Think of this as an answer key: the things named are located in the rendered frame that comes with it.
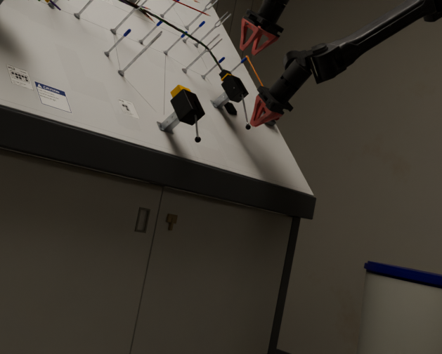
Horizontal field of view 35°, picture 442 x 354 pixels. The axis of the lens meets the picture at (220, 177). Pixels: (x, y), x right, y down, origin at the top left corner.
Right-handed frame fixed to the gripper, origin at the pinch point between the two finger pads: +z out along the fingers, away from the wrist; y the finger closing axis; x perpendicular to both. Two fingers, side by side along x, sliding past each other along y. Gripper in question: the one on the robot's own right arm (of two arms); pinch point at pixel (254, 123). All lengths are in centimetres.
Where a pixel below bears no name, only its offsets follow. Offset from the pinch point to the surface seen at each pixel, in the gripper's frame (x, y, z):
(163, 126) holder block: 0.9, 32.0, 6.3
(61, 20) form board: -26, 50, 2
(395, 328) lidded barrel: 45, -101, 43
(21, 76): -4, 70, 6
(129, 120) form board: 0.9, 42.8, 6.7
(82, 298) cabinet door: 25, 50, 35
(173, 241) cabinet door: 19.2, 25.5, 25.2
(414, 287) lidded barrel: 39, -101, 28
